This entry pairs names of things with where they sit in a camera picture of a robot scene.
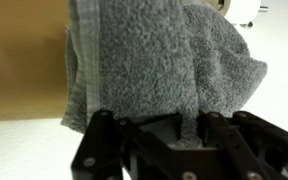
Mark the grey terry cloth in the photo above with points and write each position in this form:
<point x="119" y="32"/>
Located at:
<point x="150" y="60"/>

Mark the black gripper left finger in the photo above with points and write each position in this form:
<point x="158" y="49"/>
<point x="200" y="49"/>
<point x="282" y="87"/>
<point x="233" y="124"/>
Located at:
<point x="100" y="150"/>

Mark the chrome toilet paper holder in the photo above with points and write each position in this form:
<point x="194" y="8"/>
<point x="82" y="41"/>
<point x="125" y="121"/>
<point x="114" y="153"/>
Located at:
<point x="263" y="9"/>

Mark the white toilet paper roll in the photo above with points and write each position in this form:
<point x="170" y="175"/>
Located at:
<point x="242" y="10"/>

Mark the tan leather armchair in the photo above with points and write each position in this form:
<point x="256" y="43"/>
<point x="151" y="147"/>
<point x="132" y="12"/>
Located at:
<point x="20" y="60"/>

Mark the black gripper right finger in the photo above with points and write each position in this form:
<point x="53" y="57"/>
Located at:
<point x="247" y="146"/>

